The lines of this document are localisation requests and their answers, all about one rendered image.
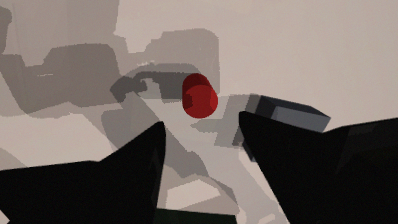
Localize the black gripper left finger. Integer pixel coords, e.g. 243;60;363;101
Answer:
0;121;166;224

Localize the dark red cylinder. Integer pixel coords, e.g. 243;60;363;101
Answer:
182;73;218;119

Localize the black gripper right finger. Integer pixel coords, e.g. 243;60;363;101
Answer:
239;111;398;224

